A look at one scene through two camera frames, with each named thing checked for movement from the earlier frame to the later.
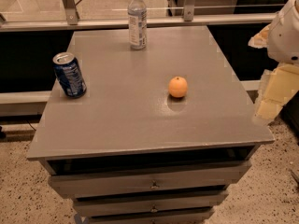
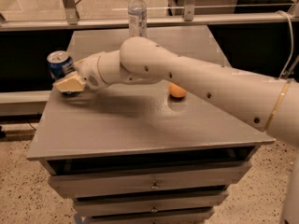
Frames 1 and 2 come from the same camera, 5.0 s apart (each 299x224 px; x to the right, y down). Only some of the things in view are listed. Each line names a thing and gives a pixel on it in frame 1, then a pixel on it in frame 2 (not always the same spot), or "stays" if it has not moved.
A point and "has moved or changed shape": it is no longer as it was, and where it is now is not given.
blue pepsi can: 70,75 has moved or changed shape
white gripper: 285,39 → 88,69
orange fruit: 177,87 stays
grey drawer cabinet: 161,134 stays
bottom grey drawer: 182,215 stays
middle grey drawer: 151,205 stays
